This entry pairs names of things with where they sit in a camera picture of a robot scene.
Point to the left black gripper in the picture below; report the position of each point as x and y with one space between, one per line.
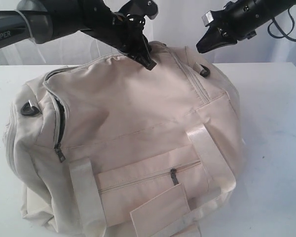
124 33

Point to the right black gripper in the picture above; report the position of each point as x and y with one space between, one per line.
239 20

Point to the beige duffel bag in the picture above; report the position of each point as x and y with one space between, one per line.
111 149

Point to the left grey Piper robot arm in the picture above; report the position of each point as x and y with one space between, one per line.
45 20

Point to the right wrist camera with heatsink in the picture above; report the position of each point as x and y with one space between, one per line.
210 17

